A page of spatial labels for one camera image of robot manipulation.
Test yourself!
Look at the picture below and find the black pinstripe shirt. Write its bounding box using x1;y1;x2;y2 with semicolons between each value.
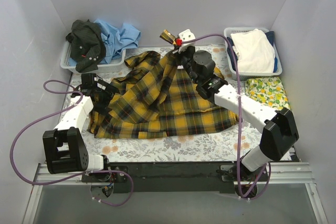
66;20;106;73

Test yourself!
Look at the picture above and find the yellow plaid flannel shirt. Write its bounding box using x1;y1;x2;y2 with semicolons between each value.
88;51;238;139

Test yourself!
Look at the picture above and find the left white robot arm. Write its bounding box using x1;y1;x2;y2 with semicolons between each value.
43;73;120;182

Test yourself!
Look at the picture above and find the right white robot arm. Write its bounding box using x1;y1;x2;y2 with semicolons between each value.
176;46;299;181

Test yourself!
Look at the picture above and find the left white laundry basket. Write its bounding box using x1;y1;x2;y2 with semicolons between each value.
60;41;126;74

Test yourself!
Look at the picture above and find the light blue shirt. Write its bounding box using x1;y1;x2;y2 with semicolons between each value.
94;19;141;65

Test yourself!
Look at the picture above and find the white folded shirt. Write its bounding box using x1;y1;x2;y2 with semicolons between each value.
230;28;276;74

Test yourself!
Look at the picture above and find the lemon print cloth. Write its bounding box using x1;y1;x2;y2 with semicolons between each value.
245;77;291;110

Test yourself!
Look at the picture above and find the navy blue folded shirt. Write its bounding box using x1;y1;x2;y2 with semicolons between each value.
226;30;279;72

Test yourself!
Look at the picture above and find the floral table mat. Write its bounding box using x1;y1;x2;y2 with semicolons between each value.
49;45;291;163

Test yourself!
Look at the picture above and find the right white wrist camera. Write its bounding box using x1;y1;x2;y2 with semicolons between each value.
175;29;196;53

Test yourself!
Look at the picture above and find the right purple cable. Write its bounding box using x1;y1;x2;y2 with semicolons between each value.
181;34;272;200

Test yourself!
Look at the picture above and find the purple cable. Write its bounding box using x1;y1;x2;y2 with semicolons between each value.
10;80;134;207
181;34;272;200

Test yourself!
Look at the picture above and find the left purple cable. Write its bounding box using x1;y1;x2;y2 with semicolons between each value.
10;80;134;207

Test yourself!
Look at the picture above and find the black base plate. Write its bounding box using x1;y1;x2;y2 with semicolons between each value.
80;161;269;195

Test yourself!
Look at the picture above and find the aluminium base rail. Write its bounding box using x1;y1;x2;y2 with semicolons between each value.
24;162;328;223

